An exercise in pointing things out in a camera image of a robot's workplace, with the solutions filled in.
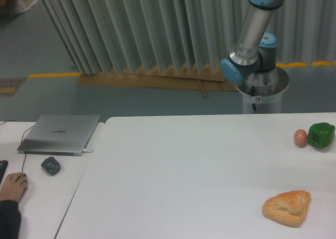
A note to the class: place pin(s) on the person's hand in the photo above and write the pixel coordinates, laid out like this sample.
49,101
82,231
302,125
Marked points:
9,191

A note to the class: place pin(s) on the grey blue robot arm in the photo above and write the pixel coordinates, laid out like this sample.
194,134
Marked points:
255,49

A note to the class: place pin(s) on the black keyboard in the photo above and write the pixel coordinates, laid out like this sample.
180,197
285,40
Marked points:
3,167

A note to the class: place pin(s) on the silver closed laptop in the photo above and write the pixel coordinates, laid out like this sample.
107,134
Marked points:
60,135

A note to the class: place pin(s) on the orange floor sign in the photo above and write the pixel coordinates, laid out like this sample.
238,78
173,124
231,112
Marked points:
10,85

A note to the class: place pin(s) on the pale green pleated curtain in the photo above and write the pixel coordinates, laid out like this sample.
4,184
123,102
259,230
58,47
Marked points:
105,35

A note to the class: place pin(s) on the golden pastry turnover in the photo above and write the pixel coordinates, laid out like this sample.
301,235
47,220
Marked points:
288,208

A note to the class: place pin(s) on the brown egg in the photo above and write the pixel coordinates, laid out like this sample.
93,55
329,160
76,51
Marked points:
300,138

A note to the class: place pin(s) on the green bell pepper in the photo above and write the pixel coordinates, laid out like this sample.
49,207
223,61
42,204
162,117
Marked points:
320,135

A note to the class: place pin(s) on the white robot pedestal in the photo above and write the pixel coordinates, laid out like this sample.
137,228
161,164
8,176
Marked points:
262,91

